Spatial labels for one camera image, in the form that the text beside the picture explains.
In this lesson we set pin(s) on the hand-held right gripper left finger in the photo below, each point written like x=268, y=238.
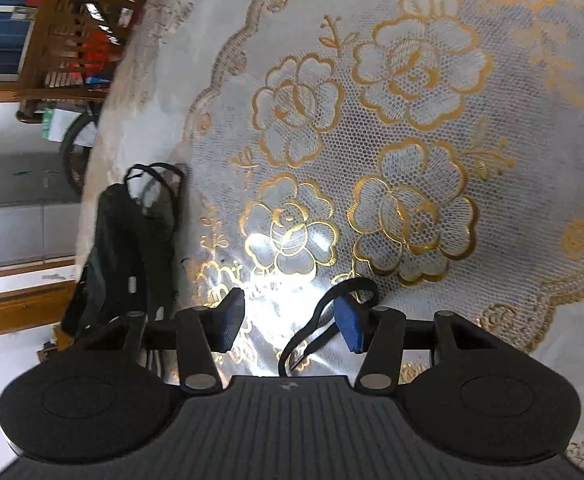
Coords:
x=229, y=320

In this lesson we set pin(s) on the black shoelace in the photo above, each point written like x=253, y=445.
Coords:
x=297, y=340

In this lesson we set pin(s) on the lace floral tablecloth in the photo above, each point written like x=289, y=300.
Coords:
x=422, y=110

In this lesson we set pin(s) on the white plastic container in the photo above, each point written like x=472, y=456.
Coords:
x=54, y=122

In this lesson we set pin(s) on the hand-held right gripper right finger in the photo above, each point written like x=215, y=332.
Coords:
x=349, y=322

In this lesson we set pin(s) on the black sneaker white swoosh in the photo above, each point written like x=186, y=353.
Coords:
x=111, y=260

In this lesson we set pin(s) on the wooden chair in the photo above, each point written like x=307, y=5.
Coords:
x=51, y=45

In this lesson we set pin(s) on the grey refrigerator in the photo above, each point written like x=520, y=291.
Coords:
x=16, y=220

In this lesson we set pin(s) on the wooden door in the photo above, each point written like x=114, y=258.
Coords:
x=21, y=307

